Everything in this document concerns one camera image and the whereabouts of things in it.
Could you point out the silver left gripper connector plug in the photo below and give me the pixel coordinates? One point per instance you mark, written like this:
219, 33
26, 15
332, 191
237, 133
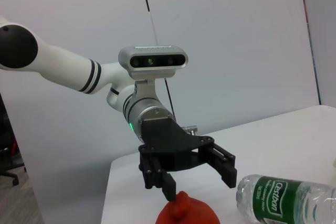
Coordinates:
189, 130

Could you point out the black office chair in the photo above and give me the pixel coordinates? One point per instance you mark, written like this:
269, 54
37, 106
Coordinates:
8, 140

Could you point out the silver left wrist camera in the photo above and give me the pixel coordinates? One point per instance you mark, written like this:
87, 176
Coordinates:
155, 61

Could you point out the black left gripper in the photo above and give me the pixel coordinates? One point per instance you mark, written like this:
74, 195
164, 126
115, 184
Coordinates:
168, 145

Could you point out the red-orange toy orange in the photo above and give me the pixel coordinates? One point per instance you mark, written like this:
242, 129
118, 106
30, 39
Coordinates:
187, 212

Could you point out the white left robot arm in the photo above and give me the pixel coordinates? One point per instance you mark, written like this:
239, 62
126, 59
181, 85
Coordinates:
65, 69

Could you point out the clear green-label water bottle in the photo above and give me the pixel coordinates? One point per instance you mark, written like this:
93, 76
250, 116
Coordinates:
278, 200

